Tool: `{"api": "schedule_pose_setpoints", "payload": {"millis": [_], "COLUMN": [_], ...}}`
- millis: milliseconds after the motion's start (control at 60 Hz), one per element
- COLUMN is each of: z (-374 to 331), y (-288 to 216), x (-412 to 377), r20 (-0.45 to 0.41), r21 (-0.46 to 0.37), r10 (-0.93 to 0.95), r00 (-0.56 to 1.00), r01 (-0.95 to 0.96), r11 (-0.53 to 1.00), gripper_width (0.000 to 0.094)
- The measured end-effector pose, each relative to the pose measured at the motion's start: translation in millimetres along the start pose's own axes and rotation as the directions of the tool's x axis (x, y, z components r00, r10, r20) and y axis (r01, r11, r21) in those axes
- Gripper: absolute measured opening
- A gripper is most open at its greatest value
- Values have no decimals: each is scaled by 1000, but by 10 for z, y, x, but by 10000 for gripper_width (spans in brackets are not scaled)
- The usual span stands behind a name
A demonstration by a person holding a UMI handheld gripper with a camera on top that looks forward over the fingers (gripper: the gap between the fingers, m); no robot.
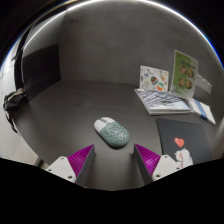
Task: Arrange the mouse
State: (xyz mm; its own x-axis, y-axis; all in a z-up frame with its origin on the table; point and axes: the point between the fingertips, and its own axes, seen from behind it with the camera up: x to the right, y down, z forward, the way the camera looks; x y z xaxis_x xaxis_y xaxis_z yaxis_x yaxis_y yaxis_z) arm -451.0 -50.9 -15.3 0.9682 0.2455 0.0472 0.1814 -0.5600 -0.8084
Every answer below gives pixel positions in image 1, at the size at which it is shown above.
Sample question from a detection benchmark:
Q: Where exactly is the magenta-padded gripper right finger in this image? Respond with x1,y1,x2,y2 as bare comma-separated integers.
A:
133,143,183,185

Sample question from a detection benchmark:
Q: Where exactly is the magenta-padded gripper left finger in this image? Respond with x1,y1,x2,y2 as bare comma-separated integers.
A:
45,143,97,188

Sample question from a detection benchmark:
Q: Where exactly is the green and white perforated mouse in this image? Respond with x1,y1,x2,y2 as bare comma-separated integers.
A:
93,116,131,148

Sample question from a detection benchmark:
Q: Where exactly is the black mouse pad, heart print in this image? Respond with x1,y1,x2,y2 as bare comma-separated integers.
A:
155,117,214,169

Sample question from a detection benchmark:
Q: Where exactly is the large grey printed book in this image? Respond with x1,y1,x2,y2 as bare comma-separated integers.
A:
134,87,194,116

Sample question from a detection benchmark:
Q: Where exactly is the white book with blue stripe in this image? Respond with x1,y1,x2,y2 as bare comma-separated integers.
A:
187,97,217,126

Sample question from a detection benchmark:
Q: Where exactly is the black bag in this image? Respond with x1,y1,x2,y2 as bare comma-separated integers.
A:
2,87,28,134

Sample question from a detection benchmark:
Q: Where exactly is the white sticker sheet card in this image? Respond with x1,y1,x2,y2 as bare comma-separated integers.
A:
138,64,170,93

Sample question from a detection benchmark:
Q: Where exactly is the green food menu sign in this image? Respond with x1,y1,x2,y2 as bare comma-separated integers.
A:
169,49,199,100

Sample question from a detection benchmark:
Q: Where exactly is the black flat panel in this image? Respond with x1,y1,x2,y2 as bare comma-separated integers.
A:
21,44,62,101

